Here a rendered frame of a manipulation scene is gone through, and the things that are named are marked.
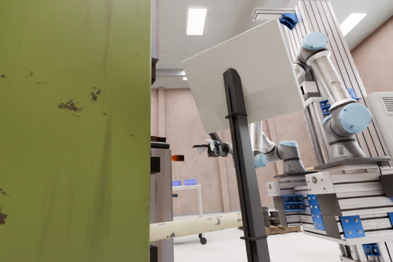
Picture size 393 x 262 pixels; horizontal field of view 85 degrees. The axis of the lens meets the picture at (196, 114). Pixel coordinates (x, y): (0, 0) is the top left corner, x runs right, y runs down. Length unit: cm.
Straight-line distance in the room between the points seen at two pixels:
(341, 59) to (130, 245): 163
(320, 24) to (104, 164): 168
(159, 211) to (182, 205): 1034
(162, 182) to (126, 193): 36
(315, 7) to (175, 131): 1044
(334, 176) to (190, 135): 1083
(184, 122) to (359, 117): 1112
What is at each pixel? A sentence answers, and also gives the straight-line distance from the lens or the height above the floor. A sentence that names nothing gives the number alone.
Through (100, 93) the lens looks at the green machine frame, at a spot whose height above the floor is 99.
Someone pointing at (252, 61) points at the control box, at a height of 108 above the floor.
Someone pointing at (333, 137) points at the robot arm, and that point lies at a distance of 126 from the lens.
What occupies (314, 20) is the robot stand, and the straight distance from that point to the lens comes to 189.
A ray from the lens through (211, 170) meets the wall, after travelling 1151.
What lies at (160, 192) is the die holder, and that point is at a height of 73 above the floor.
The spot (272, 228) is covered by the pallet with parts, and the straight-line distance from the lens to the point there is 469.
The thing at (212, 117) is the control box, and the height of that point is 97.
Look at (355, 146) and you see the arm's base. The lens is 126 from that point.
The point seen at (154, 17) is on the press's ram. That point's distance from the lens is 130.
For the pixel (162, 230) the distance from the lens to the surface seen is 69.
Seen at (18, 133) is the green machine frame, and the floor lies 86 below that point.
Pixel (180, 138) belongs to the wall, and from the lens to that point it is 1169.
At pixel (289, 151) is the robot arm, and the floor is 96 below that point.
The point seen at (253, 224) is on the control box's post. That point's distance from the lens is 60.
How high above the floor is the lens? 70
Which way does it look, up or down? 21 degrees up
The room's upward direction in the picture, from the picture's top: 4 degrees counter-clockwise
